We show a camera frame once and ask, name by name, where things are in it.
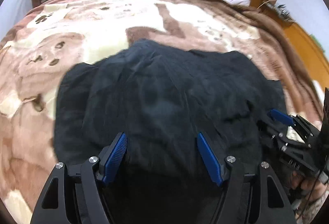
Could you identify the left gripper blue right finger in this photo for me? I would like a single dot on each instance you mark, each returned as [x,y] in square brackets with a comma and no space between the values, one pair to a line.
[213,161]

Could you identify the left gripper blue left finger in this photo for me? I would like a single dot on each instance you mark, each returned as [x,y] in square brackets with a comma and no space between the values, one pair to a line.
[111,157]

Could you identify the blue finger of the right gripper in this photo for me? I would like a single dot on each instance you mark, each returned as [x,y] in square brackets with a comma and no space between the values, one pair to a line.
[281,117]

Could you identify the black padded jacket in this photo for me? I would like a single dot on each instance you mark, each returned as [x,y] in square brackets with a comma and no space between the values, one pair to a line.
[163,97]

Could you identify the floral sleeve right forearm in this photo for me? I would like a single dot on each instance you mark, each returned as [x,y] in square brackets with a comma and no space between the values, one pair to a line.
[311,210]

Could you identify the person's right hand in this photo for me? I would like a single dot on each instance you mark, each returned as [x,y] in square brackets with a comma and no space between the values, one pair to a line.
[313,186]

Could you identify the wooden headboard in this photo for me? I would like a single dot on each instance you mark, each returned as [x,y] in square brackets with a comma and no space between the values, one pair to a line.
[309,52]

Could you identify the white pillow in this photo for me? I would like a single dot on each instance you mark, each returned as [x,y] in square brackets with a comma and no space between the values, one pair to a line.
[238,2]

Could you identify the brown patterned plush blanket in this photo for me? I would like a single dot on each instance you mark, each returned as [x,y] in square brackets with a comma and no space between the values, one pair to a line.
[39,50]

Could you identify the nightstand clutter with cables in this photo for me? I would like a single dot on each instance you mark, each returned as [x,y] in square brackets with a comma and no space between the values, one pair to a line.
[278,9]

